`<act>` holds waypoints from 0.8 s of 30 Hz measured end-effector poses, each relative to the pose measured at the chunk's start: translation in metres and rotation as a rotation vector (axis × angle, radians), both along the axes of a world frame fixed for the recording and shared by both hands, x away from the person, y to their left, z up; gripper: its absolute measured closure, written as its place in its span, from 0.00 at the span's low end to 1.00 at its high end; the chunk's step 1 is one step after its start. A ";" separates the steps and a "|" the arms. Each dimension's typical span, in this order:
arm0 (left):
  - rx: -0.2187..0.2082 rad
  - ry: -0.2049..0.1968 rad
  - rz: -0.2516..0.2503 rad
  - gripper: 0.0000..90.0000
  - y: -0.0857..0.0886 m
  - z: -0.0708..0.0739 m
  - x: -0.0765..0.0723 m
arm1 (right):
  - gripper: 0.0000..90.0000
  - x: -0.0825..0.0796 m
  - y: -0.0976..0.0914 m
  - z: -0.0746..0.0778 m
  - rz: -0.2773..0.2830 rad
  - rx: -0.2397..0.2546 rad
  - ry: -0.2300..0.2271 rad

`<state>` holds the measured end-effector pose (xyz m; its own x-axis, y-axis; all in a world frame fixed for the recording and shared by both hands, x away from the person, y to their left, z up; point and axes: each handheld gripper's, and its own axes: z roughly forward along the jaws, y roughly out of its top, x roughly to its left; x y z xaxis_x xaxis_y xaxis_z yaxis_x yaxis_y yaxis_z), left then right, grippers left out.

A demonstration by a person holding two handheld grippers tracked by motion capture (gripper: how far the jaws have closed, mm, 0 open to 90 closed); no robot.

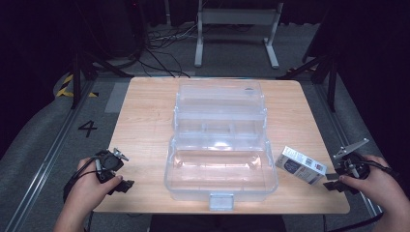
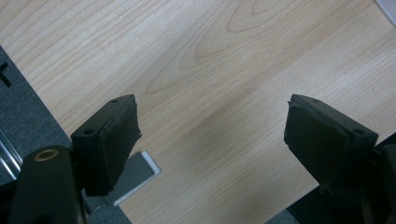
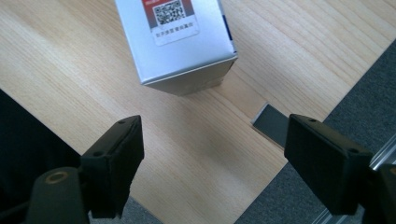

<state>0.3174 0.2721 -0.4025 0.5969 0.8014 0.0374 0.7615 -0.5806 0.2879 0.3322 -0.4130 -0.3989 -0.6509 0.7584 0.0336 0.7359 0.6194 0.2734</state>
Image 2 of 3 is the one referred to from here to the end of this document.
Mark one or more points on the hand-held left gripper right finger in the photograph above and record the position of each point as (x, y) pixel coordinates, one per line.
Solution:
(323, 146)

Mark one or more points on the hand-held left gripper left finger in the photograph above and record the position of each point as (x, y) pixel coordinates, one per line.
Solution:
(102, 146)

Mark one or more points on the clear plastic storage box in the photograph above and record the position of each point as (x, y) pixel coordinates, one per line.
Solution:
(389, 7)

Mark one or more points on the grey table foot plate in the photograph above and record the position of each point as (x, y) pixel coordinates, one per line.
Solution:
(140, 174)

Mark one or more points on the metal floor rail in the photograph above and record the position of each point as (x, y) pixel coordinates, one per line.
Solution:
(9, 161)

